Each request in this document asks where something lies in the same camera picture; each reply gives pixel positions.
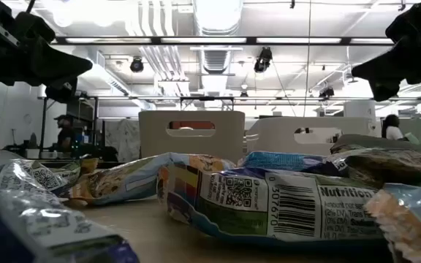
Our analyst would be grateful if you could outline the dark blue granola bar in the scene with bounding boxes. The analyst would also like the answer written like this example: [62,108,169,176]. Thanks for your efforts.
[156,164,389,251]
[0,150,140,263]
[327,134,421,189]

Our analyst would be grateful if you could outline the light blue granola bar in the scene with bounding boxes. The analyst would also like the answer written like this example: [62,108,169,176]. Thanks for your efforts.
[238,150,330,177]

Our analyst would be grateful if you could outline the white column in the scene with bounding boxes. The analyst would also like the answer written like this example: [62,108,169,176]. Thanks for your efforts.
[343,100,378,121]

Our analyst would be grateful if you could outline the person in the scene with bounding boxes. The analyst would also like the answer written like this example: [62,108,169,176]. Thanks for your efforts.
[381,113,406,142]
[53,114,78,153]

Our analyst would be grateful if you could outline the white crumpled sheet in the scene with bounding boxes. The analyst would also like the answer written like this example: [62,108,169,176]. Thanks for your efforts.
[104,118,141,161]

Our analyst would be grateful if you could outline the grey plastic bin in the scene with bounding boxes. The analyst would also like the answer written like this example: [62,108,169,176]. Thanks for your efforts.
[138,110,246,164]

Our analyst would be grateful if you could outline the white plastic bin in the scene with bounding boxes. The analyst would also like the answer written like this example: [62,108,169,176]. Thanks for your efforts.
[245,116,379,157]

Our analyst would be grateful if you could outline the black overhead light bar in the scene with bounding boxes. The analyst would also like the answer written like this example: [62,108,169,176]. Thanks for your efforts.
[51,35,394,47]

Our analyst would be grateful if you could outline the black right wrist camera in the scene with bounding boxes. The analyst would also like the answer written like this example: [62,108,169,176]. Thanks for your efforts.
[384,1,421,44]

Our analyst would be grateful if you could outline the thin hanging cord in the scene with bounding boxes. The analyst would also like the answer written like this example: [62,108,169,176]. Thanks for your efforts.
[303,0,312,117]

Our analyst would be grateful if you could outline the silver ventilation duct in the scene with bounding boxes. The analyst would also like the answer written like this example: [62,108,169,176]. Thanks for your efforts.
[193,0,244,74]

